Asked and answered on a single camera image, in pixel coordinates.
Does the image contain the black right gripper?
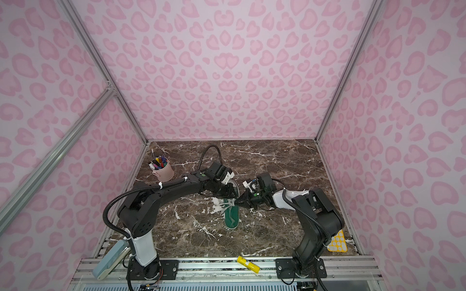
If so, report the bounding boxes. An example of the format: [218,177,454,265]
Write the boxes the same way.
[233,188,268,210]

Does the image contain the white shoelace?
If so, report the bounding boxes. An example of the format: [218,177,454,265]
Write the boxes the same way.
[210,198,234,214]

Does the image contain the green canvas sneaker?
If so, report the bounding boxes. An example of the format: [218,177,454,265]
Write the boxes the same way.
[224,181,239,230]

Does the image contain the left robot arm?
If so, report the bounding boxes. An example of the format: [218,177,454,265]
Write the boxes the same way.
[117,161,235,267]

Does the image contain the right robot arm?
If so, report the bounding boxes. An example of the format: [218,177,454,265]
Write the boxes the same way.
[234,173,345,282]

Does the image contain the pink pen cup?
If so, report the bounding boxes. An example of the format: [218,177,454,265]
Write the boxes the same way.
[152,162,174,182]

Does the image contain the coloured pens bundle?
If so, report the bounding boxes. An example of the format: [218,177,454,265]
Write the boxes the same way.
[149,156,168,170]

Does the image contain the yellow marker tube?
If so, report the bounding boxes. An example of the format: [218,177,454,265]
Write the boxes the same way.
[237,256,260,274]

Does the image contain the light blue device lower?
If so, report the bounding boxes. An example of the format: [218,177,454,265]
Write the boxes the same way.
[92,240,131,281]

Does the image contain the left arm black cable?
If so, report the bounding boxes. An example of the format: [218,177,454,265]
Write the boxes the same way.
[196,145,223,172]

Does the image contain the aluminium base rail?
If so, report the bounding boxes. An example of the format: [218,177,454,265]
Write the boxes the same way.
[68,256,387,291]

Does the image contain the aluminium frame post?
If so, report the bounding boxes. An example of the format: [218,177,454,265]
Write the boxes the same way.
[58,1,149,144]

